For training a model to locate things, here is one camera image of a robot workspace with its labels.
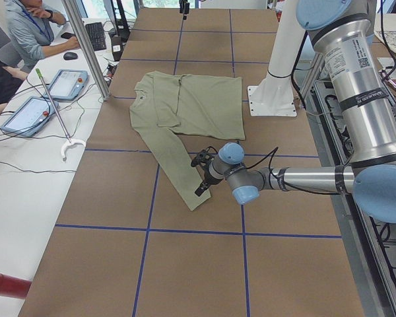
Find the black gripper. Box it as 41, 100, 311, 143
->
195, 160, 221, 197

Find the light green long-sleeve shirt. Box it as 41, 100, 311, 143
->
129, 71, 246, 210

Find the metal reaching stick white hook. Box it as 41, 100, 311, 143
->
35, 68, 86, 162

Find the upper blue teach pendant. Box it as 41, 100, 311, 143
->
47, 69, 88, 102

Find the blue teach pendant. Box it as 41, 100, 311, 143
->
0, 96, 55, 137
47, 69, 88, 102

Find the lower blue teach pendant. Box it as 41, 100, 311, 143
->
0, 96, 55, 137

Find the black keyboard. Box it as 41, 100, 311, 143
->
84, 22, 106, 51

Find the black computer mouse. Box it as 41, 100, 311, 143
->
63, 52, 78, 61

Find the red cylinder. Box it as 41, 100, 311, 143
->
0, 273, 32, 299

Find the person in grey shirt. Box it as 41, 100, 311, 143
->
5, 0, 79, 70

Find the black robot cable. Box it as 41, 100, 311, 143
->
244, 147, 280, 172

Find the aluminium frame post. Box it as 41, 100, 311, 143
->
61, 0, 110, 101

